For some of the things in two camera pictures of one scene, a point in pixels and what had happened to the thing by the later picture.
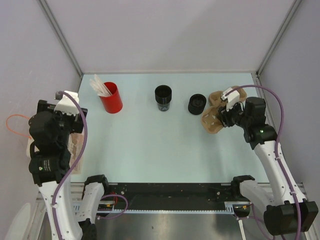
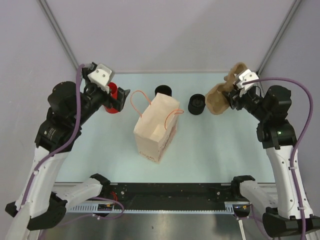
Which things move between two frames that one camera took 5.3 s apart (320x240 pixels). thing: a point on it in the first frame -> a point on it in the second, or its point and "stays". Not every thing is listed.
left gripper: [76, 121] -> [121, 95]
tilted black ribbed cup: [197, 103] stays
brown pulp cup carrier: [211, 120] -> [216, 99]
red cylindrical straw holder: [113, 104] stays
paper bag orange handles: [76, 144] -> [155, 130]
